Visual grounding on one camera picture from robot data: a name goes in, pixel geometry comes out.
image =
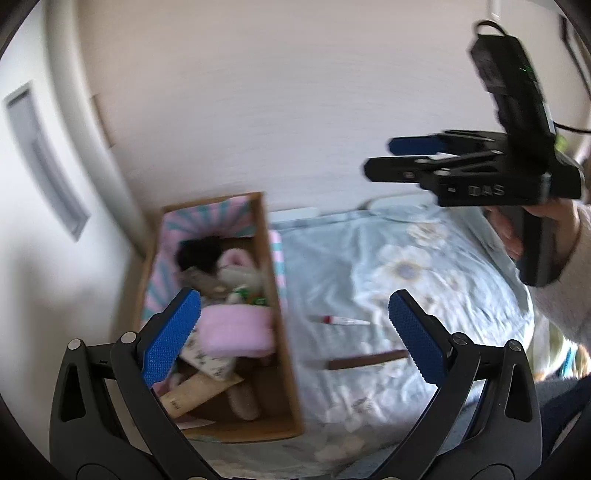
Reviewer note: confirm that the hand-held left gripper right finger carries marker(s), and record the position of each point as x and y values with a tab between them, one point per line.
415	337

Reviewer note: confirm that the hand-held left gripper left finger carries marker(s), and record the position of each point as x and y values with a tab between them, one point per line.
171	337

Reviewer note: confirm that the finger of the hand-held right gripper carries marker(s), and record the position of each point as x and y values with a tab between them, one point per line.
397	170
411	145

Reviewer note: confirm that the white printed tissue pack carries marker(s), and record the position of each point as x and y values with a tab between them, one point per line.
207	362

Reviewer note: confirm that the pink fluffy wristband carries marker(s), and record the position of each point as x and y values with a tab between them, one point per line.
235	332

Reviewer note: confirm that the black scrunchie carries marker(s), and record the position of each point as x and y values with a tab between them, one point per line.
198	254

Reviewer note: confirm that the green frog toy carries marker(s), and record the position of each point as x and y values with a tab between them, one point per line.
249	297

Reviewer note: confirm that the cardboard box with pink lining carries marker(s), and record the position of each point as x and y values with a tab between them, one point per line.
277	369

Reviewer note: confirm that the person's right forearm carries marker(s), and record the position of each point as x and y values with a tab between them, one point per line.
572	300

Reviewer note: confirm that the person's right hand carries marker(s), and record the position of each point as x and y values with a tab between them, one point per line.
565	221

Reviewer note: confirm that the brown stick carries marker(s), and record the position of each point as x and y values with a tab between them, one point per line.
364	360

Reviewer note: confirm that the white and red pen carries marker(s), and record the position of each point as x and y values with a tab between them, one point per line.
341	320

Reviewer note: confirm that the pale blue floral cloth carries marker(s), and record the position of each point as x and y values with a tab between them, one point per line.
415	258

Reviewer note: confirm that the person's dark trouser leg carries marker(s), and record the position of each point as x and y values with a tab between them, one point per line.
563	415

